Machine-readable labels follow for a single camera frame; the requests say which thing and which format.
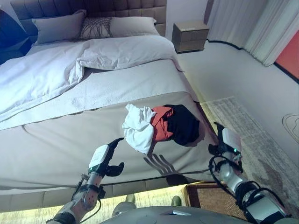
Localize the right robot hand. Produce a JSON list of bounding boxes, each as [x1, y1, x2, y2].
[[208, 122, 242, 157]]

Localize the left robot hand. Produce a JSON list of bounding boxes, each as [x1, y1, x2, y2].
[[88, 137, 125, 177]]

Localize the large bed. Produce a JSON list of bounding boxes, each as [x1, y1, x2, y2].
[[0, 16, 220, 210]]

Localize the woven wicker basket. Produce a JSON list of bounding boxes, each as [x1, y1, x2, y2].
[[183, 182, 248, 221]]

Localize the grey patterned rug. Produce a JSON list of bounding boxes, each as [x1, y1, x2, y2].
[[199, 96, 299, 217]]

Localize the black cloth garment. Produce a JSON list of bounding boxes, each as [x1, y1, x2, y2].
[[161, 104, 200, 147]]

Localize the white cloth garment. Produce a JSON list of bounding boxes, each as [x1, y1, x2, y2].
[[122, 104, 157, 155]]

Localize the red cloth garment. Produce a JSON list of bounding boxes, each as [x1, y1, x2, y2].
[[149, 105, 175, 143]]

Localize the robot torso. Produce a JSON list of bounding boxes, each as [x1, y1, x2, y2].
[[100, 202, 250, 224]]

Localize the white duvet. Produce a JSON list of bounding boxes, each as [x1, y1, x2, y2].
[[0, 35, 183, 122]]

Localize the wooden nightstand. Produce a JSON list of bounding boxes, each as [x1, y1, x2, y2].
[[171, 20, 210, 54]]

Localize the white curtain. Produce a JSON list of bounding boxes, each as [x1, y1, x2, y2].
[[206, 0, 299, 67]]

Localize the patterned decorative cushion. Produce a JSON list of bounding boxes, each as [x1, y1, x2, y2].
[[78, 16, 113, 39]]

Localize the grey pillow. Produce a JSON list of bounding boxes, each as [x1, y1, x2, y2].
[[109, 16, 161, 38], [31, 9, 87, 45]]

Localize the brown tufted headboard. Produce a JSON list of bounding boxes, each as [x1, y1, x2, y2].
[[10, 0, 167, 38]]

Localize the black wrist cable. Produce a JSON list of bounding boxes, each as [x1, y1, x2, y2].
[[208, 155, 236, 194]]

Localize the orange wall panel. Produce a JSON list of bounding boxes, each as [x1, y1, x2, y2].
[[274, 35, 299, 84]]

